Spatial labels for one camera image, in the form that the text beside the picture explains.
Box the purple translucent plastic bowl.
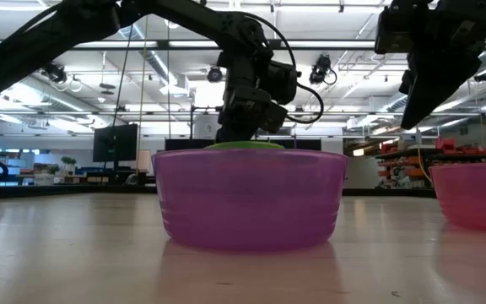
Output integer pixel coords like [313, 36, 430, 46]
[151, 147, 349, 252]

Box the shelf unit with orange bins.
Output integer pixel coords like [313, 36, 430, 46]
[375, 137, 486, 189]

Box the green plastic bowl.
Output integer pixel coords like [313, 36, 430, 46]
[204, 140, 286, 150]

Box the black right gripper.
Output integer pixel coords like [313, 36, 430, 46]
[398, 0, 486, 130]

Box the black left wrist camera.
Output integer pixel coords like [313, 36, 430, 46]
[267, 60, 300, 106]

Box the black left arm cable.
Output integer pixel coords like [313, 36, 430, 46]
[242, 11, 326, 125]

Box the small green potted plant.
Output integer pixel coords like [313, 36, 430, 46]
[60, 155, 78, 175]

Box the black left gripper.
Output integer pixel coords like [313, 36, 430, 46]
[215, 52, 289, 144]

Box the black computer monitor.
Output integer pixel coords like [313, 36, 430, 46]
[92, 122, 139, 164]

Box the pink translucent plastic bowl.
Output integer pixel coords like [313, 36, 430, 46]
[428, 161, 486, 235]

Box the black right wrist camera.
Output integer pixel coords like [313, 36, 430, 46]
[374, 0, 424, 55]

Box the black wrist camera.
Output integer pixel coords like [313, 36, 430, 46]
[374, 0, 424, 55]
[267, 60, 300, 106]

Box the yellow hanging cable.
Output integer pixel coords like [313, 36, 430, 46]
[414, 125, 434, 185]

